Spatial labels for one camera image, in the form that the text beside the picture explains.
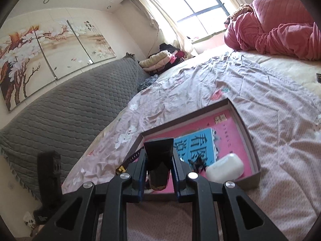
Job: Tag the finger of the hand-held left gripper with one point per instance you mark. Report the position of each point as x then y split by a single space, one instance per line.
49 175

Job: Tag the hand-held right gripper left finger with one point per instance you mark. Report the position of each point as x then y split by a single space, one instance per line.
142 183

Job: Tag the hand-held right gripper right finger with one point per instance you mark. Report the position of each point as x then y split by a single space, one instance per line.
176 180

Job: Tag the black gold hair clip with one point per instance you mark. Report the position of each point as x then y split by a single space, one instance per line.
158 160

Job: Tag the black hair claw clip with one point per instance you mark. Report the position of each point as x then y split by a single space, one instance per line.
198 163

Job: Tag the white earbuds case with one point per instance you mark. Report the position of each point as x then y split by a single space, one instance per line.
224 167

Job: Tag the grey cardboard box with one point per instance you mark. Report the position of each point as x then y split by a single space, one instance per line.
247 183

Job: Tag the grey quilted headboard cover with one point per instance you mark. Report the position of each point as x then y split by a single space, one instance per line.
75 110

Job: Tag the pink book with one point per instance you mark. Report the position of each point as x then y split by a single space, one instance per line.
230 135

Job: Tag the dark patterned cloth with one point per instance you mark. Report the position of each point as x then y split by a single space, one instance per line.
148 82

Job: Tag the pink floral bed sheet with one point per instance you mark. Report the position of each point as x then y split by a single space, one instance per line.
275 130

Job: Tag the pile of clothes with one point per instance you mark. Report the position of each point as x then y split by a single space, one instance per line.
175 57

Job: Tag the beige folded blanket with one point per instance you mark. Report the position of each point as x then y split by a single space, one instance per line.
154 59

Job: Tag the window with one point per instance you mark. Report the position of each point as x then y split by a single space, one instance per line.
200 2

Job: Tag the tan knit garment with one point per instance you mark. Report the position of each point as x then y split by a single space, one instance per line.
240 10

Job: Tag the pink quilt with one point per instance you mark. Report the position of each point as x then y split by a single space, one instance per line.
275 25

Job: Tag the floral wall painting panel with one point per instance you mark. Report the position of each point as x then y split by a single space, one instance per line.
92 40
62 47
20 65

